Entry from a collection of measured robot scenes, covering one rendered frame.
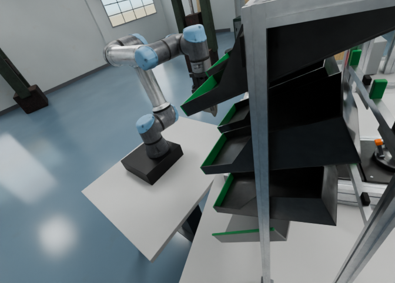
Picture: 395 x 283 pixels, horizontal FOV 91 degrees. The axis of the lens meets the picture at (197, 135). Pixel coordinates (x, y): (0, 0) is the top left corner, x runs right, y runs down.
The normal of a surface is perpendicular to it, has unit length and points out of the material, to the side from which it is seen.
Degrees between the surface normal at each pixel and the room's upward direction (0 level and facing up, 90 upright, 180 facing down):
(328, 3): 90
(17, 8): 90
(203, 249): 0
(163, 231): 0
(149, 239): 0
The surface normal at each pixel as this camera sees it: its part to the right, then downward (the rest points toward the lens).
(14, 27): 0.77, 0.23
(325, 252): -0.22, -0.77
